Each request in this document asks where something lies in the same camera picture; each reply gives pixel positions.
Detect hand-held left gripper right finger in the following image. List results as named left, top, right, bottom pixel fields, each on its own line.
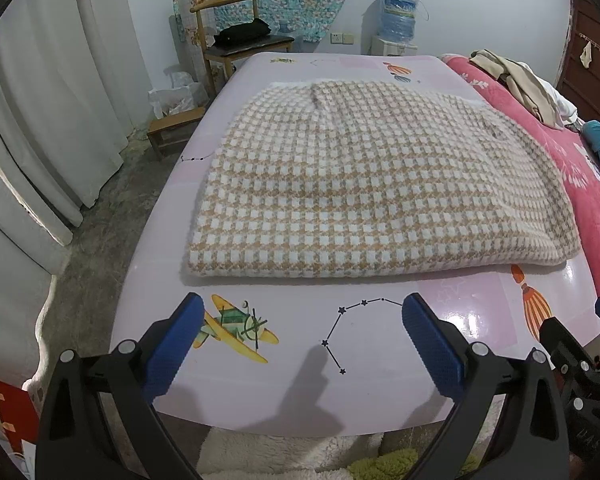
left=401, top=292, right=571, bottom=480

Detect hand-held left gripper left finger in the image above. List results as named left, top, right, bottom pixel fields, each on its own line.
left=34, top=292, right=205, bottom=480

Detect beige houndstooth coat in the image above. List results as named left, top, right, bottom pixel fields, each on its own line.
left=181, top=80, right=581, bottom=279

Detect beige clothes pile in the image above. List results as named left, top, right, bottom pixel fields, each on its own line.
left=469, top=49, right=578, bottom=131

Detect green fluffy mat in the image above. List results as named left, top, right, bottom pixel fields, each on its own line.
left=349, top=447, right=423, bottom=480

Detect red patterned blanket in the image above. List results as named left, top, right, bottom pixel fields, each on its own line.
left=440, top=53, right=600, bottom=306

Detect white fluffy rug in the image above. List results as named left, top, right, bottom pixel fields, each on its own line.
left=200, top=425, right=386, bottom=480

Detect red paper bag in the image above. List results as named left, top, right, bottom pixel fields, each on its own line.
left=0, top=377, right=43, bottom=480

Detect brown wooden door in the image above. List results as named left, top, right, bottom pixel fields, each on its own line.
left=555, top=0, right=600, bottom=123

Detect small wooden stool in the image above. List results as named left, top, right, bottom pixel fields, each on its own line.
left=146, top=106, right=207, bottom=162

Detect clear plastic bag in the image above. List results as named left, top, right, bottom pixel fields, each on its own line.
left=148, top=71, right=210, bottom=118

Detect white curtain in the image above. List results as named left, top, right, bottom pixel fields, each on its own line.
left=0, top=0, right=153, bottom=396

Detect white water dispenser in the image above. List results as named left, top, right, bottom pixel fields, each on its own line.
left=371, top=35, right=418, bottom=57

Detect wooden chair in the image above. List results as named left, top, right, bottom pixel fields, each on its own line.
left=190, top=0, right=296, bottom=98

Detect black bag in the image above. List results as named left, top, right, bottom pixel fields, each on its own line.
left=214, top=18, right=272, bottom=47

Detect floral patterned cloth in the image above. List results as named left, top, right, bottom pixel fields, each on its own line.
left=169, top=0, right=216, bottom=86

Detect blue water bottle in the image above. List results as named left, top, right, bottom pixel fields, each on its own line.
left=379, top=0, right=418, bottom=43

